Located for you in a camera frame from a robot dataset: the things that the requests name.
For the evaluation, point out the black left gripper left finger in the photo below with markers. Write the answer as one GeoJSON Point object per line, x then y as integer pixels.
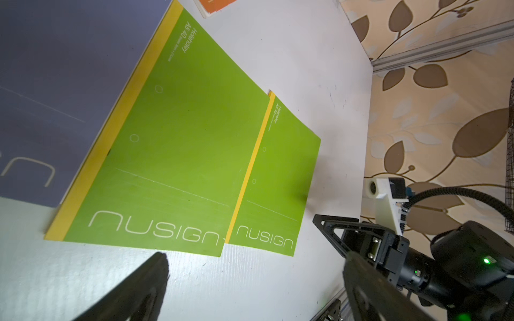
{"type": "Point", "coordinates": [138, 297]}

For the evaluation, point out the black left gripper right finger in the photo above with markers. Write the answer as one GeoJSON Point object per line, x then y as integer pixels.
{"type": "Point", "coordinates": [372, 297]}

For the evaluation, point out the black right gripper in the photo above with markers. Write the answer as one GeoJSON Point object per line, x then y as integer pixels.
{"type": "Point", "coordinates": [389, 254]}

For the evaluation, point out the white lined notebook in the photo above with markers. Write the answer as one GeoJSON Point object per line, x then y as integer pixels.
{"type": "Point", "coordinates": [273, 201]}

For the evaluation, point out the green cover notebook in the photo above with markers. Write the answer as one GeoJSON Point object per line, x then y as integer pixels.
{"type": "Point", "coordinates": [167, 170]}

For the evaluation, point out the purple cover notebook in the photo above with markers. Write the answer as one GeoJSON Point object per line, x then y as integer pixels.
{"type": "Point", "coordinates": [64, 65]}

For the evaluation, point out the orange cover notebook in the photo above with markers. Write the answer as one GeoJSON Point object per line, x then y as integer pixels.
{"type": "Point", "coordinates": [209, 7]}

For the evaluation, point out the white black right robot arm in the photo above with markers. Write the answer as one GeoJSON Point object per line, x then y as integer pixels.
{"type": "Point", "coordinates": [469, 272]}

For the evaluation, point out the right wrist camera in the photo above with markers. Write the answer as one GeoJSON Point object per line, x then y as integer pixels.
{"type": "Point", "coordinates": [387, 197]}

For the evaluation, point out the black wire basket right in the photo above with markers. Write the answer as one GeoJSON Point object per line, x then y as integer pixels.
{"type": "Point", "coordinates": [509, 155]}

